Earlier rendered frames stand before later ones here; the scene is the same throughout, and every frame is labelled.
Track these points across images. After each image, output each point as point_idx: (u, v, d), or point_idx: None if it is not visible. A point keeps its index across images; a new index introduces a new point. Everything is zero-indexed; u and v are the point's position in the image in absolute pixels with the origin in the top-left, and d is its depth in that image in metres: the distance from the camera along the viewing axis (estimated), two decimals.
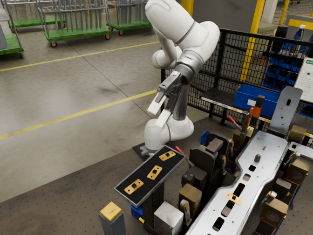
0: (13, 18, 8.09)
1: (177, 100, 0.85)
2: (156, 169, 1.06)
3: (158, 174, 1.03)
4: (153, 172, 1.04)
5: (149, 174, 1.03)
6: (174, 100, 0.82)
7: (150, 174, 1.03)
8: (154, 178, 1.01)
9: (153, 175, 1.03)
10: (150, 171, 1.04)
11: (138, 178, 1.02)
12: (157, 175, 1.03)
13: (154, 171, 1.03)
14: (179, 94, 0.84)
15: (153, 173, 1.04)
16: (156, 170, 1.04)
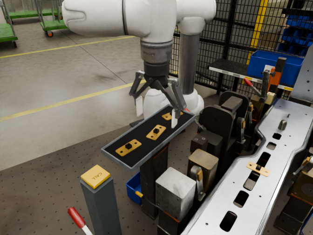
0: (9, 10, 7.84)
1: (139, 81, 0.73)
2: (158, 128, 0.81)
3: (160, 134, 0.78)
4: (154, 132, 0.79)
5: (149, 134, 0.78)
6: None
7: (150, 134, 0.78)
8: (155, 138, 0.76)
9: (154, 135, 0.78)
10: (150, 131, 0.80)
11: (134, 138, 0.77)
12: (160, 134, 0.78)
13: (156, 130, 0.78)
14: (142, 75, 0.71)
15: (154, 132, 0.79)
16: (158, 129, 0.79)
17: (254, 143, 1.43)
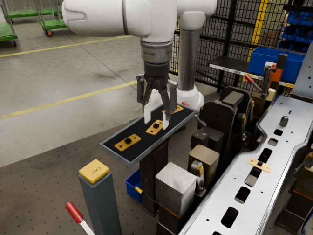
0: (8, 9, 7.83)
1: (143, 85, 0.73)
2: (158, 123, 0.80)
3: (160, 128, 0.77)
4: (153, 127, 0.77)
5: (149, 129, 0.77)
6: (150, 90, 0.73)
7: (150, 128, 0.77)
8: (155, 133, 0.75)
9: (153, 130, 0.76)
10: (150, 126, 0.78)
11: (134, 133, 0.75)
12: (160, 129, 0.77)
13: (156, 125, 0.77)
14: (144, 79, 0.72)
15: (154, 127, 0.77)
16: (158, 124, 0.78)
17: (255, 140, 1.42)
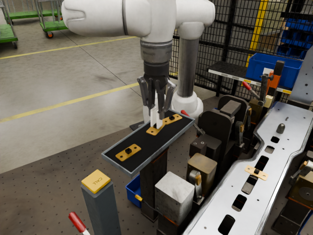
0: None
1: (146, 87, 0.73)
2: None
3: (160, 128, 0.77)
4: (154, 127, 0.77)
5: (149, 129, 0.77)
6: (154, 92, 0.72)
7: (150, 129, 0.77)
8: (155, 133, 0.75)
9: (154, 130, 0.76)
10: (151, 126, 0.78)
11: (134, 143, 0.78)
12: (160, 129, 0.77)
13: (156, 126, 0.77)
14: (145, 80, 0.72)
15: (154, 127, 0.77)
16: None
17: (253, 145, 1.44)
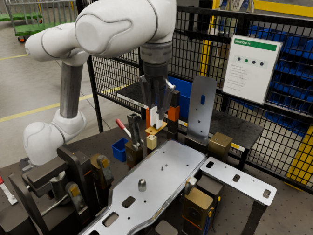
0: None
1: (147, 87, 0.73)
2: None
3: (159, 129, 0.77)
4: (154, 127, 0.78)
5: (149, 128, 0.77)
6: (154, 92, 0.72)
7: (150, 128, 0.77)
8: (153, 133, 0.75)
9: (153, 130, 0.76)
10: (151, 126, 0.78)
11: None
12: (159, 130, 0.77)
13: (156, 126, 0.77)
14: None
15: (154, 127, 0.78)
16: None
17: None
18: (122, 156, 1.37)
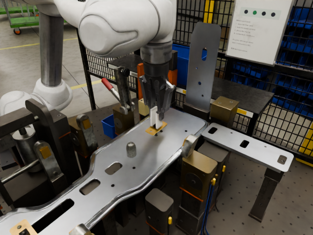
0: None
1: None
2: None
3: (159, 129, 0.77)
4: (154, 127, 0.78)
5: (149, 128, 0.77)
6: (154, 92, 0.72)
7: (150, 128, 0.77)
8: (153, 133, 0.75)
9: (153, 130, 0.76)
10: (151, 126, 0.78)
11: None
12: (159, 130, 0.77)
13: (156, 126, 0.77)
14: None
15: (154, 127, 0.78)
16: None
17: None
18: (113, 132, 1.22)
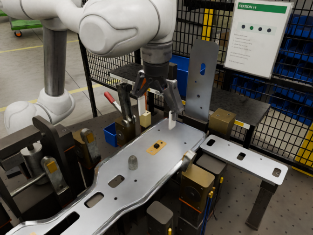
0: None
1: (142, 80, 0.74)
2: (159, 143, 0.85)
3: (159, 149, 0.82)
4: (154, 147, 0.83)
5: (149, 148, 0.82)
6: (148, 86, 0.73)
7: (150, 148, 0.83)
8: (154, 153, 0.80)
9: (153, 150, 0.82)
10: (151, 146, 0.84)
11: None
12: (159, 150, 0.82)
13: (156, 146, 0.82)
14: (144, 75, 0.72)
15: (154, 147, 0.83)
16: (159, 144, 0.83)
17: None
18: (115, 140, 1.25)
